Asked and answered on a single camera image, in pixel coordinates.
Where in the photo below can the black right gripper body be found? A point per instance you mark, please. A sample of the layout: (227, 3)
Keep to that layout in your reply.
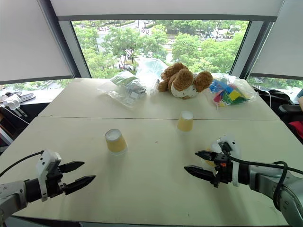
(225, 169)

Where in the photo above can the white plastic clips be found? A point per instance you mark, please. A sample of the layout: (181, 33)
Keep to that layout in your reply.
(11, 103)

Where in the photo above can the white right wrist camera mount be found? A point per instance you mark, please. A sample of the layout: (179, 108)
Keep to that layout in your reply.
(230, 144)

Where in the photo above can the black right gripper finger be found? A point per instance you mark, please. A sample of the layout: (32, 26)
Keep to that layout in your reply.
(201, 172)
(208, 156)

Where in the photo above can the black sandals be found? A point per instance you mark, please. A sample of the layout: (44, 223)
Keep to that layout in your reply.
(21, 95)

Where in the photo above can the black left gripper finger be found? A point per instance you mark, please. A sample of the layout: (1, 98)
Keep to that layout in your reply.
(72, 166)
(79, 183)

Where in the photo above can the black office chair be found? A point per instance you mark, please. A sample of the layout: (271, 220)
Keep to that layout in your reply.
(281, 99)

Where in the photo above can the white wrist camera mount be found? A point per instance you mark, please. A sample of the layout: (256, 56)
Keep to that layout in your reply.
(230, 144)
(48, 158)

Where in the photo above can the wide white roller blind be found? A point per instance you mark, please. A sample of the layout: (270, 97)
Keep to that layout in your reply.
(165, 8)

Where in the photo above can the yellow paper cup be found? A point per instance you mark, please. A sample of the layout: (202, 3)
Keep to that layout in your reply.
(115, 142)
(185, 122)
(209, 163)

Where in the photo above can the brown teddy bear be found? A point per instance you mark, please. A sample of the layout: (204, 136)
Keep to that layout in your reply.
(182, 80)

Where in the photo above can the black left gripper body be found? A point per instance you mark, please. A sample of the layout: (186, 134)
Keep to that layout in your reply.
(55, 182)

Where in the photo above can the plastic bag with green leaflet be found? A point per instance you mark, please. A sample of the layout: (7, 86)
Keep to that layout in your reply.
(126, 88)

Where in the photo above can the red cloth item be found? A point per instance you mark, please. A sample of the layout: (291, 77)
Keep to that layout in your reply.
(297, 131)

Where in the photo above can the plastic bag of colourful blocks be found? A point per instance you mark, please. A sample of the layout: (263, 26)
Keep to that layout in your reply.
(227, 92)

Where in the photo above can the clear empty plastic bag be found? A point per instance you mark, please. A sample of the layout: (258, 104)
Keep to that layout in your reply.
(150, 68)

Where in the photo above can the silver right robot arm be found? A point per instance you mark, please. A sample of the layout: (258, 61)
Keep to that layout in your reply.
(267, 179)

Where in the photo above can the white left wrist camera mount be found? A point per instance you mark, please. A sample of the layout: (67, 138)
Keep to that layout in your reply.
(48, 158)

